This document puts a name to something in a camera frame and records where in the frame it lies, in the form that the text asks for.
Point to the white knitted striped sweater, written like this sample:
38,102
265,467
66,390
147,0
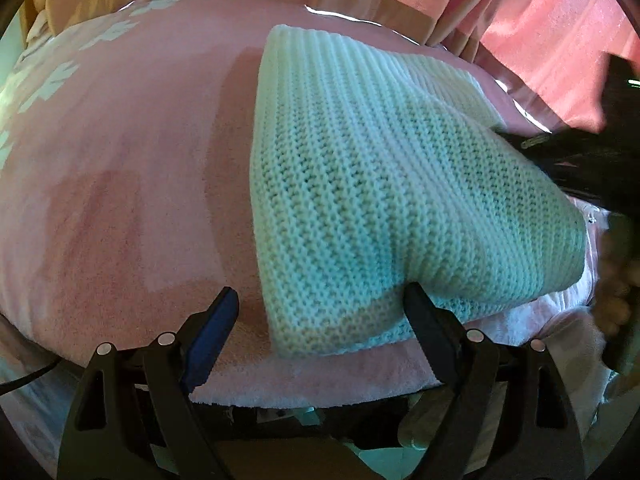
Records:
373,169

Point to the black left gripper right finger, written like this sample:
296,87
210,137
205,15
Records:
510,416

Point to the right hand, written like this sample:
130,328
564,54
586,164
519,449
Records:
611,309

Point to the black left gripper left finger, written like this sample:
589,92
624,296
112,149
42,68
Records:
131,417

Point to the pink blanket with white bows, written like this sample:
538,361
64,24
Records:
125,207

